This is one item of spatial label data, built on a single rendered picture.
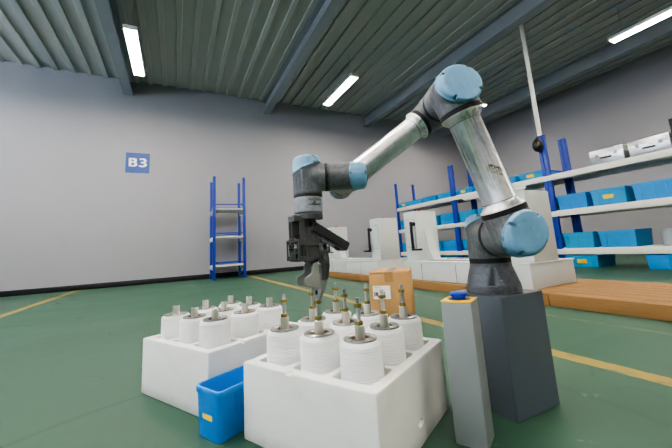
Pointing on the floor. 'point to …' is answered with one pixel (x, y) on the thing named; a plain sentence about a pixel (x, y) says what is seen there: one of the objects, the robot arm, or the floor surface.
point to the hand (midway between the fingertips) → (320, 293)
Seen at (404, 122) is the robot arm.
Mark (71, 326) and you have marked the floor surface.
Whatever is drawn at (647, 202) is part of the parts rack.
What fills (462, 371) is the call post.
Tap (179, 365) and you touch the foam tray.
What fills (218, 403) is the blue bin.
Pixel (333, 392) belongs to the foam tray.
